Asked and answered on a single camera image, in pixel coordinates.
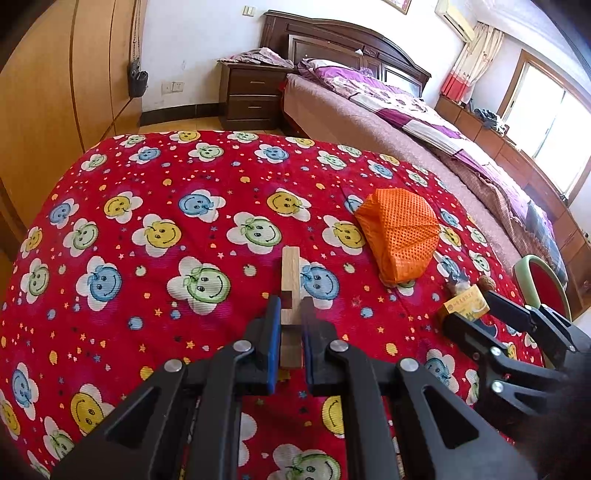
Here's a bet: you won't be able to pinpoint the yellow small packet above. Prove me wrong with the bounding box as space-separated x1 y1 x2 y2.
443 285 490 321

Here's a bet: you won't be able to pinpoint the wooden block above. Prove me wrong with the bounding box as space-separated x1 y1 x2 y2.
280 246 301 369

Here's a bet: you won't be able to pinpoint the red green trash bin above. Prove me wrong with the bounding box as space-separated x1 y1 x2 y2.
513 255 572 320

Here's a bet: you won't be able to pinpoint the peanut shell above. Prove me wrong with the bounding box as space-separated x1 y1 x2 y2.
477 275 497 292

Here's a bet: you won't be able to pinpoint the wooden window cabinet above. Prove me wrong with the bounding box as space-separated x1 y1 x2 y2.
435 96 590 318

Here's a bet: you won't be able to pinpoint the blue plaid cloth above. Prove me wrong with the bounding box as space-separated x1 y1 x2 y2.
526 200 568 288

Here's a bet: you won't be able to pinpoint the red smiley flower blanket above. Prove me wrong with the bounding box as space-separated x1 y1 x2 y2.
1 131 522 479

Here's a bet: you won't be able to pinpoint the clothes pile on cabinet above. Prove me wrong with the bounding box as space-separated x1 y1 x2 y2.
474 108 505 134

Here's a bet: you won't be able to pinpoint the red white curtain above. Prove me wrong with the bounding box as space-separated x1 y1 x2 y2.
441 22 505 104

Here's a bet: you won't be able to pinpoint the purple floral quilt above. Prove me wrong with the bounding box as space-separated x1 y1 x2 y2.
297 58 532 223

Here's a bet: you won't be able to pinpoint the dark wooden bed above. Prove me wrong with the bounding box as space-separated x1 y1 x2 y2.
262 10 568 282

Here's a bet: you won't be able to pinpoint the white air conditioner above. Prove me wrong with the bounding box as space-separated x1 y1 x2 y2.
436 0 475 43

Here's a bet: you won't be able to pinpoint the framed wedding photo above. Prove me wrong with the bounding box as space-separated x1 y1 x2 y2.
384 0 412 15

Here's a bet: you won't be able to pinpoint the dark wooden nightstand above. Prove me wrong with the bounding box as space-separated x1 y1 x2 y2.
218 62 293 131

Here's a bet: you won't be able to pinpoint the clothes on nightstand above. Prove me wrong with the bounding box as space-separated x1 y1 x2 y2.
218 47 294 69

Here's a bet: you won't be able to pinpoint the black charger on wardrobe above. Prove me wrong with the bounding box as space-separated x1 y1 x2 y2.
127 59 149 98

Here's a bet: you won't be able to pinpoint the wooden wardrobe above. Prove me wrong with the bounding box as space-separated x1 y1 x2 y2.
1 1 147 259

